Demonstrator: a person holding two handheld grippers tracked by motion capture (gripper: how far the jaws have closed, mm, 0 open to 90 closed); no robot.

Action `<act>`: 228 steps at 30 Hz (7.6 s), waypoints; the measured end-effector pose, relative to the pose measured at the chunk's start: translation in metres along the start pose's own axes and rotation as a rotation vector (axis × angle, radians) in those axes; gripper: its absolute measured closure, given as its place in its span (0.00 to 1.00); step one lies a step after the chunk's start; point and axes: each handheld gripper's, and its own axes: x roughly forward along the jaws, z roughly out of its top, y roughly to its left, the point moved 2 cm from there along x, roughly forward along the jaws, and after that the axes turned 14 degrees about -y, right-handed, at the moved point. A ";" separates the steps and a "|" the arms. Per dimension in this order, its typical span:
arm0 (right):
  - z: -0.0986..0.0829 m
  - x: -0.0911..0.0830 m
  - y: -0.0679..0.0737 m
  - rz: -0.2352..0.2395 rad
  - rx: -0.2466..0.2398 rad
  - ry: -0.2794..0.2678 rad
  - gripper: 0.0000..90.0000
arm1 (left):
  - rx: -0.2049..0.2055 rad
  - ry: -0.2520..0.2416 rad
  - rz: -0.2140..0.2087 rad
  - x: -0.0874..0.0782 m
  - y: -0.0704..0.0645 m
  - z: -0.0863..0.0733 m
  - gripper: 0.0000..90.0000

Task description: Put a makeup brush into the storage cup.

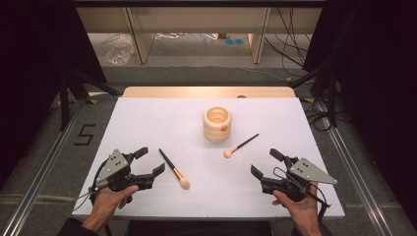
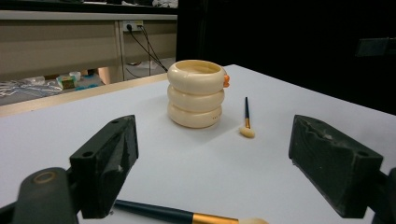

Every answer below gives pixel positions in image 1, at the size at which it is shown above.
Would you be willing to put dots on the white table mat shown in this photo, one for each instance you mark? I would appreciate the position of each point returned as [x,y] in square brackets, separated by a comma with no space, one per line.
[196,196]

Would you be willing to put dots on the clear plastic bag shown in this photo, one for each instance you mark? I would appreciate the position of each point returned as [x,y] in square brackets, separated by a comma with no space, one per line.
[119,50]

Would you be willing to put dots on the person's left hand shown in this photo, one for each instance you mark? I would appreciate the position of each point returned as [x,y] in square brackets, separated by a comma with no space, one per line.
[108,201]

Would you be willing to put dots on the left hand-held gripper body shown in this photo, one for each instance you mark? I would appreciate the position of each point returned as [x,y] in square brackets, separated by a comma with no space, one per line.
[113,165]

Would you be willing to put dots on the black tripod stand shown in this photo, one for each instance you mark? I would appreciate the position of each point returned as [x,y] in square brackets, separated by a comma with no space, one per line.
[331,98]
[64,98]

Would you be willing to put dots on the person's right hand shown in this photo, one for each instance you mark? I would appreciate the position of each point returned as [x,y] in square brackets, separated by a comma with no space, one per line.
[305,209]

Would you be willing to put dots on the small black makeup brush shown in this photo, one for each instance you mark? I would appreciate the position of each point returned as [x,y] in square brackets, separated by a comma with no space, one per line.
[242,143]

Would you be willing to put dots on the light wooden table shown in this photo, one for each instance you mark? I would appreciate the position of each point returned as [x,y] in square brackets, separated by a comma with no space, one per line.
[183,92]

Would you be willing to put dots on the aluminium floor rail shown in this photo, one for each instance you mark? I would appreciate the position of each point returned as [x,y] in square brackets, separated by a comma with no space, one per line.
[357,173]
[39,183]

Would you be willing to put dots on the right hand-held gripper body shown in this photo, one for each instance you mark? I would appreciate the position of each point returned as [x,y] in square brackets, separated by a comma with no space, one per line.
[308,172]

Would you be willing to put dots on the large black makeup brush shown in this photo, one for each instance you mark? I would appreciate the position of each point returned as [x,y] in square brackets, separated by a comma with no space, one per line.
[172,167]

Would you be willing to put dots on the light wooden shelf unit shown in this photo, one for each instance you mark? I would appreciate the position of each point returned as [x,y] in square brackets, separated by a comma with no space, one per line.
[196,19]

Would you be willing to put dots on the black curtain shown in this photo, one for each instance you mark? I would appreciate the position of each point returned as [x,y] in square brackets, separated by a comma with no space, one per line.
[32,65]
[377,82]

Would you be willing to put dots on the ribbed wooden brush holder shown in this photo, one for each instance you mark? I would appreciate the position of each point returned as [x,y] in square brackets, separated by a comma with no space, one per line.
[217,129]

